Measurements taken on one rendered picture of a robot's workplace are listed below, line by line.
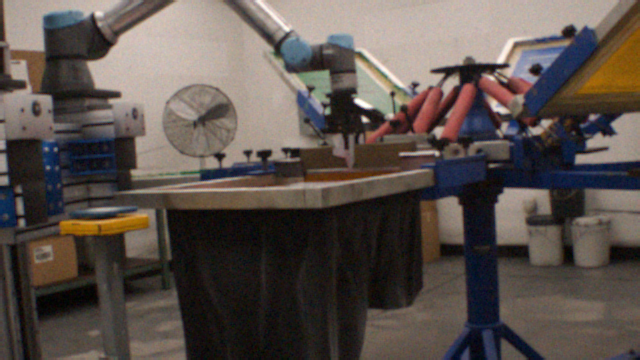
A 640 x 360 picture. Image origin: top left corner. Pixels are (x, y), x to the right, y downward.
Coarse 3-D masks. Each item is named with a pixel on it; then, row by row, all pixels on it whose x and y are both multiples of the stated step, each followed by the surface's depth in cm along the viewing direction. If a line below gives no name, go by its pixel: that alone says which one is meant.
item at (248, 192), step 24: (120, 192) 169; (144, 192) 163; (168, 192) 159; (192, 192) 154; (216, 192) 150; (240, 192) 147; (264, 192) 143; (288, 192) 140; (312, 192) 137; (336, 192) 140; (360, 192) 147; (384, 192) 155
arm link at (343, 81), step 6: (330, 78) 200; (336, 78) 198; (342, 78) 197; (348, 78) 197; (354, 78) 199; (330, 84) 200; (336, 84) 198; (342, 84) 197; (348, 84) 198; (354, 84) 199
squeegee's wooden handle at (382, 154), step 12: (360, 144) 198; (372, 144) 196; (384, 144) 194; (396, 144) 192; (408, 144) 190; (312, 156) 207; (324, 156) 205; (336, 156) 203; (360, 156) 198; (372, 156) 196; (384, 156) 194; (396, 156) 192; (312, 168) 208; (324, 168) 205; (336, 168) 203; (348, 168) 201
